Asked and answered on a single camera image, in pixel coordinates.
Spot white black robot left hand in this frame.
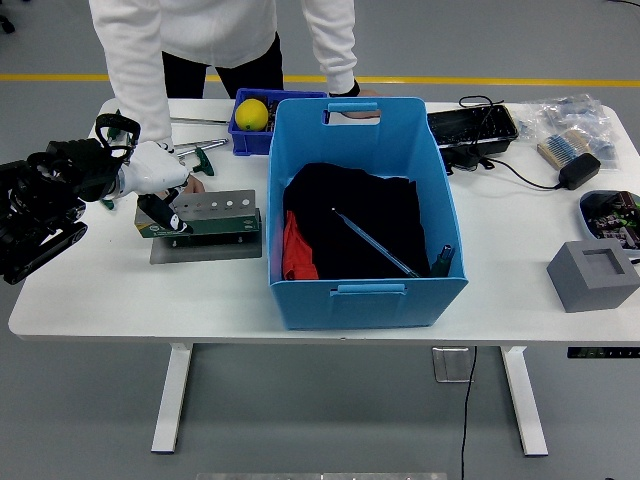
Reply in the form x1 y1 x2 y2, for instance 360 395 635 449
119 141 195 235

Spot person's right hand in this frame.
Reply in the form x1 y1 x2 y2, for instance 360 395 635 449
180 173 207 196

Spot person's left hand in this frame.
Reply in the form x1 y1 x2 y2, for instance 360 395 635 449
343 88 384 120

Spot green grey hex key holder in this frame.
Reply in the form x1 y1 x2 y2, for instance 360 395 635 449
133 188 264 239

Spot large green T-handle hex key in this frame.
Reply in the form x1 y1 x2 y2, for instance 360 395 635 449
331 207 457 280

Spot large blue folding box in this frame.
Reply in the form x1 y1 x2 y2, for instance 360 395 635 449
266 96 470 331

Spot black wrist watch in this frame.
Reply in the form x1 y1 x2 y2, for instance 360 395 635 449
327 78 362 97

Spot small blue parts bin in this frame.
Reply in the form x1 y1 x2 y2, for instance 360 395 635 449
228 87 329 157

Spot black cloth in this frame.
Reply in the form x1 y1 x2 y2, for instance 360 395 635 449
282 162 432 280

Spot yellow ball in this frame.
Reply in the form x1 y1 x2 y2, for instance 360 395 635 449
234 98 270 132

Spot black plastic tray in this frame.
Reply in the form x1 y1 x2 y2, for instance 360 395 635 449
426 103 520 157

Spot red cloth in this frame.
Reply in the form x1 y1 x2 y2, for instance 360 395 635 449
281 209 320 280

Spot person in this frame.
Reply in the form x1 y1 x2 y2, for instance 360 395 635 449
88 0 384 197

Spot taped resistor strip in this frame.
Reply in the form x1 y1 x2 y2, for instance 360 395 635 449
537 128 594 169

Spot clear plastic component bags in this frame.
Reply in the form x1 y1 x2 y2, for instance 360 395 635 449
517 93 624 174

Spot white table leg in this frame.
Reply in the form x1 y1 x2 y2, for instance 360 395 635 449
499 345 550 457
150 342 195 455

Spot black power adapter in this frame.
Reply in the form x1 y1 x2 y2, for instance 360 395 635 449
557 152 603 191

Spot blue white bowl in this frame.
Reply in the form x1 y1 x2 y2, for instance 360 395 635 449
578 189 640 251

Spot metal floor socket plate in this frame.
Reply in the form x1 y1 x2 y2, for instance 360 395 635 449
432 346 476 384

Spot mixed electronic parts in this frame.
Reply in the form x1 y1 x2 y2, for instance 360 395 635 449
587 192 640 249

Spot grey block with square recess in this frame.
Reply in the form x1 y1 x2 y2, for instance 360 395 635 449
546 239 640 315

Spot black table control panel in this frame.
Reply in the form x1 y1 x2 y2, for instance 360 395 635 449
567 346 640 360

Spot tiny green T-handle hex key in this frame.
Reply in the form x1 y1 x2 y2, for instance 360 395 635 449
175 146 216 177

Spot grey metal base plate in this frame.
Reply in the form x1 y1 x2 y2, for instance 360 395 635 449
149 234 264 265

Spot black adapter cable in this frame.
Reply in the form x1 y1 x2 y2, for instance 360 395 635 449
442 94 564 192

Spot black floor cable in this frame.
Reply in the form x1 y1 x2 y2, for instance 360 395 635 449
458 346 479 480

